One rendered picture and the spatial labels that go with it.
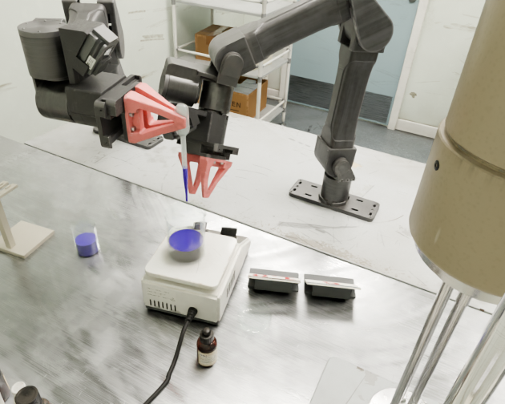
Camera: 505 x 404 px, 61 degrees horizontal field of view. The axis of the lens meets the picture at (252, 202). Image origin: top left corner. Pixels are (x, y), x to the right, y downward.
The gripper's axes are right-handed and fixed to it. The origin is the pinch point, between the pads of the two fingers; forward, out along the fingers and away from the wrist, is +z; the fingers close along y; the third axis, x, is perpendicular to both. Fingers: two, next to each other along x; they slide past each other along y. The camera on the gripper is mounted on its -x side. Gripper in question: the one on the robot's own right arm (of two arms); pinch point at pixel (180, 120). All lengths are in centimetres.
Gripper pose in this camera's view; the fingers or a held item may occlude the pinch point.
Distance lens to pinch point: 58.4
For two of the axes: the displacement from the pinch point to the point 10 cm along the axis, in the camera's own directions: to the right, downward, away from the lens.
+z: 9.7, 2.0, -1.7
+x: -0.6, 7.9, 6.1
